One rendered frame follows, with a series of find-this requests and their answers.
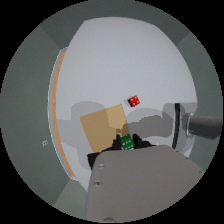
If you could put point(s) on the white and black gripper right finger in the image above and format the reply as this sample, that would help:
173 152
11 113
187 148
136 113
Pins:
139 143

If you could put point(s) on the tan square mat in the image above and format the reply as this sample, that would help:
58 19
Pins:
102 126

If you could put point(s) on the green die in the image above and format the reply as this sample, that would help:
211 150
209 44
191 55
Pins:
127 142

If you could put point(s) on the red die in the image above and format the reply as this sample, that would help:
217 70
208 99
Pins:
133 101

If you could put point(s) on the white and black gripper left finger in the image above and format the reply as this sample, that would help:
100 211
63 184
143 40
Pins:
116 145

